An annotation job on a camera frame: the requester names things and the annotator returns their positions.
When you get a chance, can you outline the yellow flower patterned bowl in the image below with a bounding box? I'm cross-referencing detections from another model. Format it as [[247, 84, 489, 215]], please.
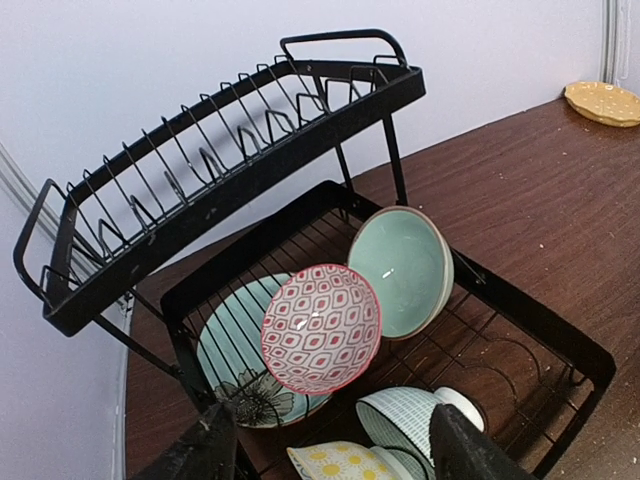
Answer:
[[287, 441, 429, 479]]

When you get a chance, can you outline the plain green bowl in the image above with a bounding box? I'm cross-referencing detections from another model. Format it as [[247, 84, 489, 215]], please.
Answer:
[[347, 206, 454, 340]]

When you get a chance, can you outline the right aluminium corner post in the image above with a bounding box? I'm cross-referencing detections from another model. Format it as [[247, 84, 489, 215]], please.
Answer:
[[600, 0, 632, 86]]

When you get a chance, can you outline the aluminium corner post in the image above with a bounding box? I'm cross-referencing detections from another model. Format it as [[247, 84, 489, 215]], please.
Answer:
[[600, 0, 632, 86], [0, 142, 131, 316]]

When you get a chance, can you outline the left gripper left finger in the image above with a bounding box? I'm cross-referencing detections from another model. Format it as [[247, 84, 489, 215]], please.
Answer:
[[132, 402, 237, 480]]

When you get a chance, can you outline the black tray with dishes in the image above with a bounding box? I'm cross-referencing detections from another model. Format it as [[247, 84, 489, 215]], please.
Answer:
[[161, 181, 616, 479]]

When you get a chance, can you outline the left aluminium corner post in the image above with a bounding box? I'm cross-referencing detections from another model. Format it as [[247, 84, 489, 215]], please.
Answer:
[[0, 142, 131, 316]]

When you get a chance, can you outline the black wire dish rack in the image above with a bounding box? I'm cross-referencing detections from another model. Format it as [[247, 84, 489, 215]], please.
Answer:
[[13, 29, 426, 337]]

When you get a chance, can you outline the red patterned bowl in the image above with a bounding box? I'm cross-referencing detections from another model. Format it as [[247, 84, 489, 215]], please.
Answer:
[[261, 263, 382, 395]]

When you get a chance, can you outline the green plate with flower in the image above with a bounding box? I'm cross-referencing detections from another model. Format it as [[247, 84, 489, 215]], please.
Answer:
[[196, 273, 330, 428]]

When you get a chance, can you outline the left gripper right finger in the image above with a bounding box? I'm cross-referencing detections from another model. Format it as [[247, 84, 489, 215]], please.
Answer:
[[429, 404, 535, 480]]

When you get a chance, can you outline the yellow round plate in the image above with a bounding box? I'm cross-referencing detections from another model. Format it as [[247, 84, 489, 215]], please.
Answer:
[[564, 81, 639, 128]]

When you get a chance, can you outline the green striped upturned bowl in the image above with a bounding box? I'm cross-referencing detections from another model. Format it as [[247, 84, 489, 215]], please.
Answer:
[[356, 386, 485, 468]]

